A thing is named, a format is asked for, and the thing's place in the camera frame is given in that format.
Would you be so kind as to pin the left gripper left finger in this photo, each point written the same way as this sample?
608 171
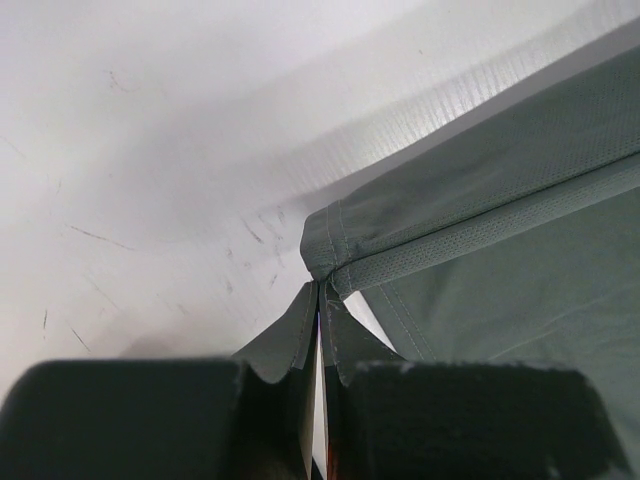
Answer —
272 437

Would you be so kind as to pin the dark grey t shirt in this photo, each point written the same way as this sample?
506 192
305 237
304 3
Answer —
516 240

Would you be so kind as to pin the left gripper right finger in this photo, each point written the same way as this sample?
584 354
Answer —
345 344

